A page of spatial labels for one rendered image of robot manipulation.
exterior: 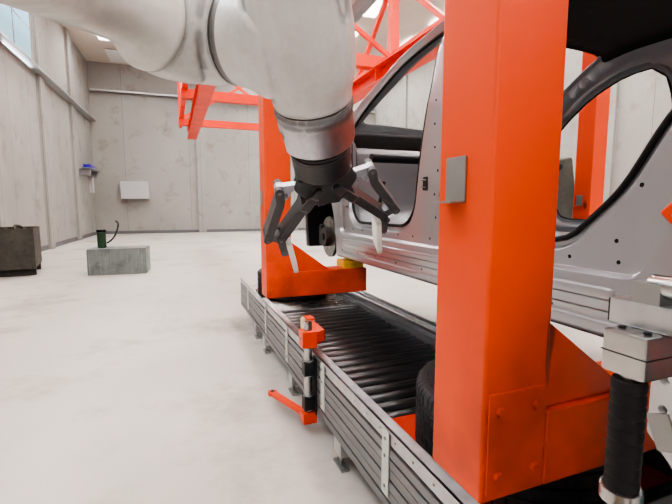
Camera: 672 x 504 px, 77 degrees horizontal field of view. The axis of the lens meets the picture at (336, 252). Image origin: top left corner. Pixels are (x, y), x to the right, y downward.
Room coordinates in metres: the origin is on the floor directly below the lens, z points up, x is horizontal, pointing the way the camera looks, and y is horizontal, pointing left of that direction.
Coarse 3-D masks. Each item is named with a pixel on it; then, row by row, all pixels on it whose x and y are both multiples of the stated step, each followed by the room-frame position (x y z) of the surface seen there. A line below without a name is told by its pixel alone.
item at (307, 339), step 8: (304, 320) 2.14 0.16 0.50; (312, 320) 2.14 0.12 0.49; (312, 328) 1.95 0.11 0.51; (320, 328) 2.00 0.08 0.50; (304, 336) 1.88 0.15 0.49; (312, 336) 1.90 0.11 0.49; (320, 336) 1.95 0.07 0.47; (304, 344) 1.88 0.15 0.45; (312, 344) 1.90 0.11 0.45; (272, 392) 2.18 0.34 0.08; (280, 400) 2.10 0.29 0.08; (288, 400) 2.07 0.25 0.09; (296, 408) 1.98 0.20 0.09; (304, 416) 1.88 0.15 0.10; (312, 416) 1.90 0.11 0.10; (304, 424) 1.88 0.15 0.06
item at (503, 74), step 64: (448, 0) 0.88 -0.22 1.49; (512, 0) 0.75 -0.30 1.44; (448, 64) 0.87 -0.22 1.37; (512, 64) 0.75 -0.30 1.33; (448, 128) 0.86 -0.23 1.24; (512, 128) 0.76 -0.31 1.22; (448, 192) 0.85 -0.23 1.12; (512, 192) 0.76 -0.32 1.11; (448, 256) 0.85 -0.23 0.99; (512, 256) 0.76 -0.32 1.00; (448, 320) 0.85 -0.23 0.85; (512, 320) 0.76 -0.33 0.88; (448, 384) 0.84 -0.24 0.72; (512, 384) 0.77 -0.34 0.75; (448, 448) 0.83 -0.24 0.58; (512, 448) 0.76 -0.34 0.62
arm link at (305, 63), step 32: (224, 0) 0.42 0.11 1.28; (256, 0) 0.38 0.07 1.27; (288, 0) 0.37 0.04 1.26; (320, 0) 0.38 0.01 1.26; (224, 32) 0.42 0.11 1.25; (256, 32) 0.40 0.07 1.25; (288, 32) 0.39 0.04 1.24; (320, 32) 0.39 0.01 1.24; (352, 32) 0.42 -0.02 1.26; (224, 64) 0.44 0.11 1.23; (256, 64) 0.42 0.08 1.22; (288, 64) 0.41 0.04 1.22; (320, 64) 0.41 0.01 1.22; (352, 64) 0.44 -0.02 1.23; (288, 96) 0.43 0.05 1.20; (320, 96) 0.43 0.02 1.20
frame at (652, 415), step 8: (656, 384) 0.62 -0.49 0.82; (664, 384) 0.61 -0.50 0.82; (656, 392) 0.61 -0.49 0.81; (664, 392) 0.60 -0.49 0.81; (656, 400) 0.61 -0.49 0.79; (664, 400) 0.60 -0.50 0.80; (656, 408) 0.61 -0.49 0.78; (664, 408) 0.62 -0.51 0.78; (648, 416) 0.62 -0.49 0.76; (656, 416) 0.61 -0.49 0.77; (664, 416) 0.60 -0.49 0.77; (648, 424) 0.62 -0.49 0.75; (656, 424) 0.61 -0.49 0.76; (664, 424) 0.60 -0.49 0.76; (648, 432) 0.62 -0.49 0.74; (656, 432) 0.61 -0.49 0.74; (664, 432) 0.60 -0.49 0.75; (656, 440) 0.61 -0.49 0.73; (664, 440) 0.60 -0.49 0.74; (656, 448) 0.61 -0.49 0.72; (664, 448) 0.60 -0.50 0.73; (664, 456) 0.60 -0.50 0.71
